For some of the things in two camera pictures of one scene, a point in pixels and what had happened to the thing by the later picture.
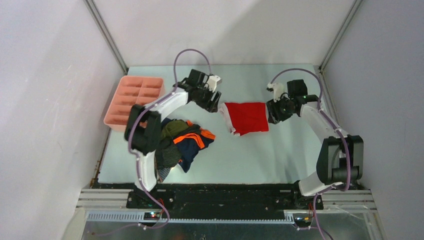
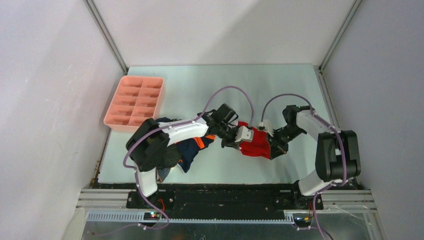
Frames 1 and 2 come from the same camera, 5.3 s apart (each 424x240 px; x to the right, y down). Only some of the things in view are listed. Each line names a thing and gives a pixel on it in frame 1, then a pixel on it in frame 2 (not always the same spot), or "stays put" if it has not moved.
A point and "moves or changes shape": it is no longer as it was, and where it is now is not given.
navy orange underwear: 190,144 stays put
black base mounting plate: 290,198 stays put
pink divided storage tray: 131,90 stays put
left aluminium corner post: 91,6 stays put
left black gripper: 210,106 → 231,142
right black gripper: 274,116 → 277,148
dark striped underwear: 167,156 stays put
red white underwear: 244,117 moves or changes shape
